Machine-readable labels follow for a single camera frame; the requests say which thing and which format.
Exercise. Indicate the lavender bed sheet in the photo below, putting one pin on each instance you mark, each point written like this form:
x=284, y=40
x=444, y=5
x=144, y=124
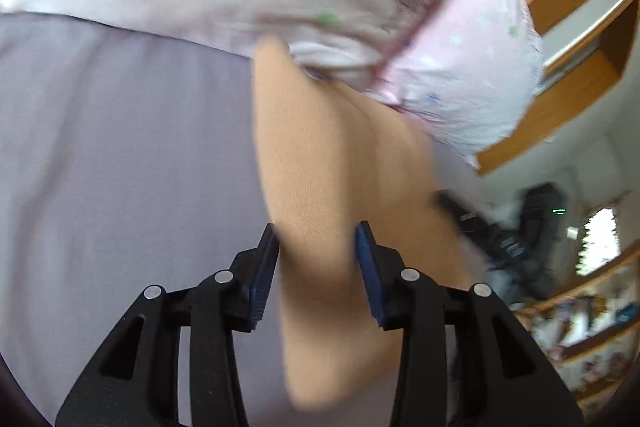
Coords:
x=125, y=157

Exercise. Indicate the wooden bookshelf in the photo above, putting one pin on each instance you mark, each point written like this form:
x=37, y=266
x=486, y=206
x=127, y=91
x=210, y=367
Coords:
x=595, y=312

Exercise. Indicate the wooden headboard frame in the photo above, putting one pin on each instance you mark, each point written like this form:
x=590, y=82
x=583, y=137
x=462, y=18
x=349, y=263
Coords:
x=575, y=87

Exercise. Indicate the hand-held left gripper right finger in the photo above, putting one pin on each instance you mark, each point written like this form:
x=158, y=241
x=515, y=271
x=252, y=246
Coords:
x=368, y=272

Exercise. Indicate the peach small garment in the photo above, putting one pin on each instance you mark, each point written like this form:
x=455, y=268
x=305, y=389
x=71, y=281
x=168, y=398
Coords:
x=325, y=187

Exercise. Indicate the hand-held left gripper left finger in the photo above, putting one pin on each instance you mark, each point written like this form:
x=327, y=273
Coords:
x=263, y=277

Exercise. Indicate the bright window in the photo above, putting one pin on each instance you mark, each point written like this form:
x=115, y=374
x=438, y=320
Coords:
x=600, y=239

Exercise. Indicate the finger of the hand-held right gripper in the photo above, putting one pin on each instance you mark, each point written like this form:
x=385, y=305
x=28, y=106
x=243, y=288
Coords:
x=457, y=209

